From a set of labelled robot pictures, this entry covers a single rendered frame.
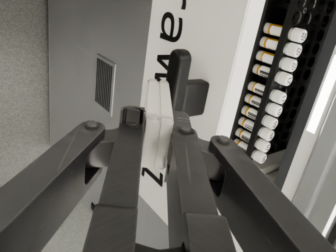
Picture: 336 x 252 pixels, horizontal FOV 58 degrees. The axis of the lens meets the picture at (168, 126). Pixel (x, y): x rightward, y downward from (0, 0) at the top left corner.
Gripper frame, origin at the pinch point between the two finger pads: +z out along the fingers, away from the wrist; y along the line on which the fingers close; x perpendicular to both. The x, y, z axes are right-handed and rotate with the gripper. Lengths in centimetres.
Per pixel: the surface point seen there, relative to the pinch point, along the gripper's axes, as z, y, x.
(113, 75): 45.2, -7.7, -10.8
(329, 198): 7.0, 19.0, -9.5
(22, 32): 84, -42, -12
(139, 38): 39.0, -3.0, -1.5
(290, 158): 11.5, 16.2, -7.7
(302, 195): 9.1, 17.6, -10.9
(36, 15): 87, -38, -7
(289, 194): 10.4, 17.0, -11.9
